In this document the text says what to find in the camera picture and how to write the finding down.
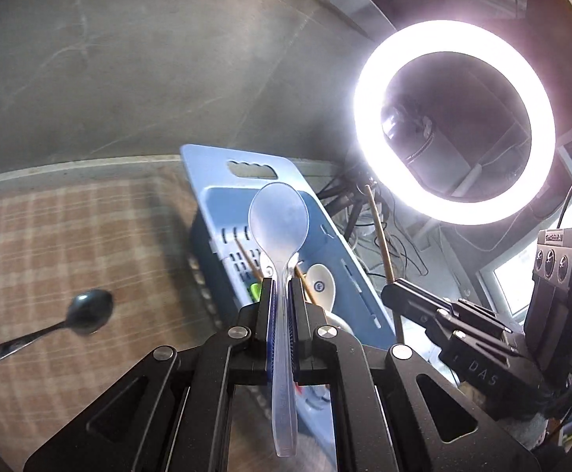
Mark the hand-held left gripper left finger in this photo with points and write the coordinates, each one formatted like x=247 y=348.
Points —
x=268 y=324

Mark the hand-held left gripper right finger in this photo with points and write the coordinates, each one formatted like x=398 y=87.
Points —
x=296 y=334

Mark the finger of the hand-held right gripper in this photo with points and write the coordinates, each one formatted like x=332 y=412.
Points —
x=414 y=300
x=463 y=329

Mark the green plastic spoon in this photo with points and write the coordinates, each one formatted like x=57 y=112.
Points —
x=256 y=292

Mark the white ceramic spoon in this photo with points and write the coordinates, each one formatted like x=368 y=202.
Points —
x=337 y=322
x=320 y=280

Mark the brown red-ended chopstick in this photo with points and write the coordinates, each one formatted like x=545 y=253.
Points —
x=308 y=290
x=378 y=231
x=246 y=258

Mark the clear plastic spoon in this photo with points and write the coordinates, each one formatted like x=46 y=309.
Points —
x=278 y=221

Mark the blue plastic perforated basket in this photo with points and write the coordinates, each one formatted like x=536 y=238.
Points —
x=207 y=162

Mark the metal spoon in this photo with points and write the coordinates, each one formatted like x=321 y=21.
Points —
x=89 y=310

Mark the black tripod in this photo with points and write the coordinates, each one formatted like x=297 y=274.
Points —
x=337 y=201

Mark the black phone holder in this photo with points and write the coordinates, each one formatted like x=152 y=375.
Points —
x=404 y=128

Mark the plaid beige table mat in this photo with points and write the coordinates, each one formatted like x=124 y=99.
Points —
x=69 y=236

